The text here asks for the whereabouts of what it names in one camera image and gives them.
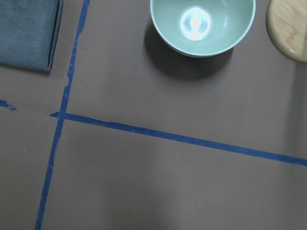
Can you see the wooden mug tree stand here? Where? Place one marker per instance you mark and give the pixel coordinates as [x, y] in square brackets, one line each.
[286, 22]

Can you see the folded grey cloth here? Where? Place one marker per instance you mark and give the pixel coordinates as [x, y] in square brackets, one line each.
[28, 33]

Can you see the mint green bowl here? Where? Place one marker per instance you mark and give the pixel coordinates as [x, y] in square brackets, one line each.
[202, 28]

